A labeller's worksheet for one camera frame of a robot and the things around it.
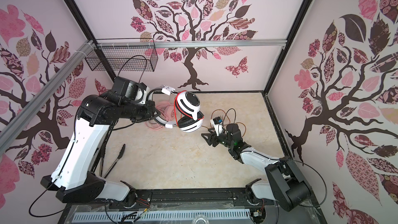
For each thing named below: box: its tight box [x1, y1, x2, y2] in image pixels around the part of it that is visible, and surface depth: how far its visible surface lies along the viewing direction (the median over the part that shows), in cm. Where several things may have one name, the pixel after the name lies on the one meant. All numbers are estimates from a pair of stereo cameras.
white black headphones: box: [146, 85, 205, 133], surface depth 54 cm
